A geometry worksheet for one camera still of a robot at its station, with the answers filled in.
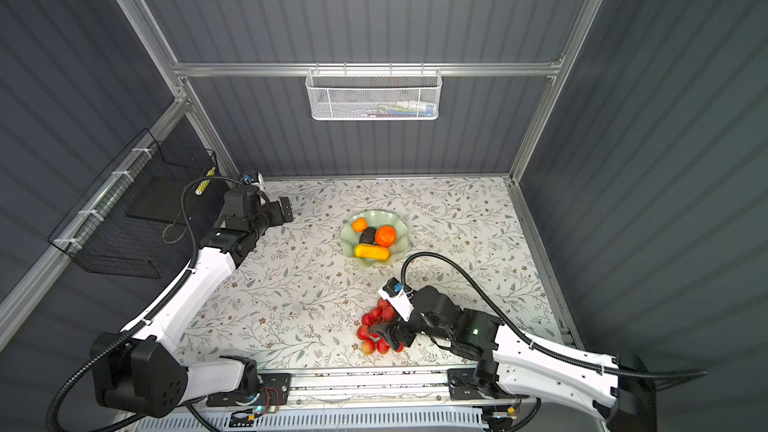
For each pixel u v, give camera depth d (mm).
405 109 920
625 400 413
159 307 439
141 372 395
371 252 928
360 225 987
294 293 912
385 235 961
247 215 608
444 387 754
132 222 722
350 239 989
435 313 535
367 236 984
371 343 788
